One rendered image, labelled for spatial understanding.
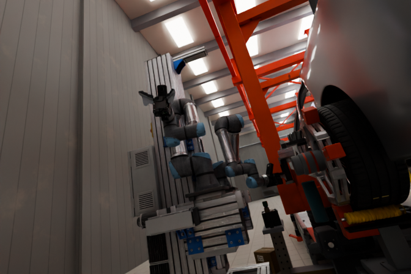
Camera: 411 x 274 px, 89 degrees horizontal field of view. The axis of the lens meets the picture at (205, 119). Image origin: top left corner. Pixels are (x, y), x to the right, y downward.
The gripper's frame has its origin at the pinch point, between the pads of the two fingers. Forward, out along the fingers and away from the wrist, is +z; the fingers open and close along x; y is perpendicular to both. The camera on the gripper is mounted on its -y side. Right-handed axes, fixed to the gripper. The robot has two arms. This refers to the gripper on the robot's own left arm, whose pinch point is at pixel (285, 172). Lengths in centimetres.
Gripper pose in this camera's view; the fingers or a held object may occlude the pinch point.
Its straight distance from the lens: 171.6
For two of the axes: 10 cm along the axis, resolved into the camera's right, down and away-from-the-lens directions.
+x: 4.2, -4.2, -8.1
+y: 2.1, 9.1, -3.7
